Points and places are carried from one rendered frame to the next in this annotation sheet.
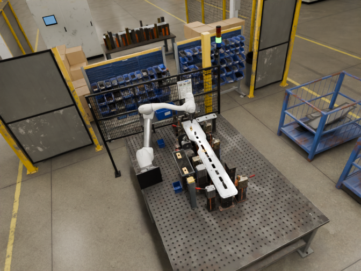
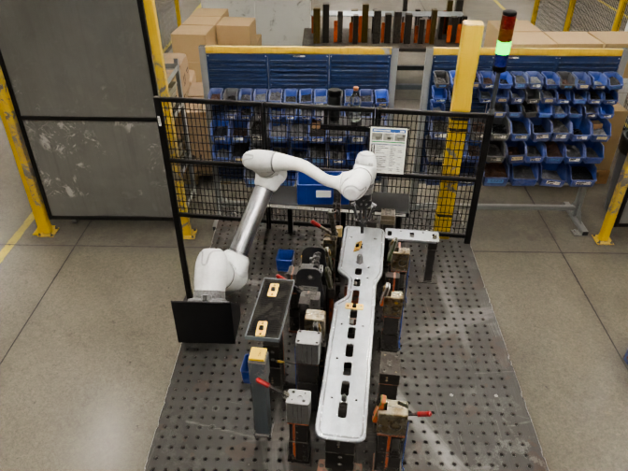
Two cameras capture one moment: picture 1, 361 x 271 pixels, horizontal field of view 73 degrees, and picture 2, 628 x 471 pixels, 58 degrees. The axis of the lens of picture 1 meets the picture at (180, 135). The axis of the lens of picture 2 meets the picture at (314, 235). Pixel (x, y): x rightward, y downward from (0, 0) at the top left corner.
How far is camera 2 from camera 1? 0.85 m
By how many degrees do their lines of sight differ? 16
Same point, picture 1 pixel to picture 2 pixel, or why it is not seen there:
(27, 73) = (81, 24)
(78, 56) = (239, 36)
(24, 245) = not seen: outside the picture
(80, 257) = (15, 440)
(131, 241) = (127, 456)
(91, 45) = (289, 28)
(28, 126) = (59, 135)
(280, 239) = not seen: outside the picture
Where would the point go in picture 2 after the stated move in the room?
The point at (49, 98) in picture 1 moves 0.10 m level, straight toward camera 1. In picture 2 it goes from (112, 91) to (110, 95)
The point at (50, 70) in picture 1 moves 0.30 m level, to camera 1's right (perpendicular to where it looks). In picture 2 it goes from (127, 30) to (165, 35)
